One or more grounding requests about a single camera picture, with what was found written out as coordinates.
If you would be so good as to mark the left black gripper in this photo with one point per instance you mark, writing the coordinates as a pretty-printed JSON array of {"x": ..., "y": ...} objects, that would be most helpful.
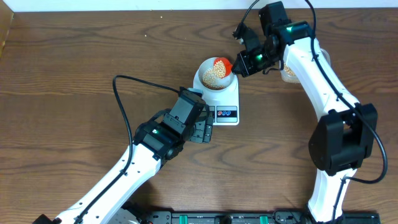
[{"x": 203, "y": 127}]

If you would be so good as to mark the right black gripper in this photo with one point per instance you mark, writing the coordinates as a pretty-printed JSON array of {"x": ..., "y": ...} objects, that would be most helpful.
[{"x": 247, "y": 69}]

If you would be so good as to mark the red plastic measuring scoop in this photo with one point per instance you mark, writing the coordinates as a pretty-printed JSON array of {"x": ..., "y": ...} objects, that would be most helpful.
[{"x": 222, "y": 67}]

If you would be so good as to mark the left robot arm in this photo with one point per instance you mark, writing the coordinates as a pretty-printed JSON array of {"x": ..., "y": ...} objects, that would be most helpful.
[{"x": 155, "y": 142}]

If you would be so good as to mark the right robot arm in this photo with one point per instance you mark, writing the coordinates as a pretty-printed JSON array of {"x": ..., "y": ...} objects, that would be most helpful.
[{"x": 346, "y": 129}]

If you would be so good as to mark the white digital kitchen scale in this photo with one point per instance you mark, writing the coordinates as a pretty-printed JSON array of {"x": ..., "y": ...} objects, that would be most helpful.
[{"x": 223, "y": 103}]

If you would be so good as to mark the light grey round bowl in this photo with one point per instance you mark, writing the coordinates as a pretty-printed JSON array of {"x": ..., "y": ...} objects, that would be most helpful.
[{"x": 207, "y": 64}]

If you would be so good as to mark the soybeans in bowl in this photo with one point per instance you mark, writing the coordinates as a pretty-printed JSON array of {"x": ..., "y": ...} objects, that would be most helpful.
[{"x": 211, "y": 81}]

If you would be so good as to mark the pile of soybeans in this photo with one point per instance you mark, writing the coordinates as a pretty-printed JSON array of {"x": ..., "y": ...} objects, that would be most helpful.
[{"x": 288, "y": 70}]

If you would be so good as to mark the clear plastic container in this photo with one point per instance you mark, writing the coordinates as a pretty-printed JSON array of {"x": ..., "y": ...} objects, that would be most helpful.
[{"x": 289, "y": 76}]

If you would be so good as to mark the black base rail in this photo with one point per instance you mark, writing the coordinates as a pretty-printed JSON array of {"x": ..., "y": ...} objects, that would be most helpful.
[{"x": 164, "y": 217}]

